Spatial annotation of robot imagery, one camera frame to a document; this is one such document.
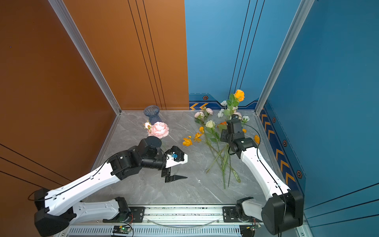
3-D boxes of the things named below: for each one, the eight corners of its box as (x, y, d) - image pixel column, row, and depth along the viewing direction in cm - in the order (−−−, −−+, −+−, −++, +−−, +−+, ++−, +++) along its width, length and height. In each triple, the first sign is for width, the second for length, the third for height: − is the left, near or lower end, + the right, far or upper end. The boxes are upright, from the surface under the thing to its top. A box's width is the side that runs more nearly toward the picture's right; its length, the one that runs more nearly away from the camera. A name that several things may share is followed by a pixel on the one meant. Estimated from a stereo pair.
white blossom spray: (216, 117, 118) (218, 109, 112) (221, 106, 126) (222, 99, 119) (221, 118, 117) (223, 111, 111) (225, 108, 125) (227, 100, 118)
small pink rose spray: (192, 118, 116) (192, 115, 113) (204, 108, 123) (204, 105, 120) (201, 124, 112) (201, 121, 109) (213, 113, 119) (213, 110, 116)
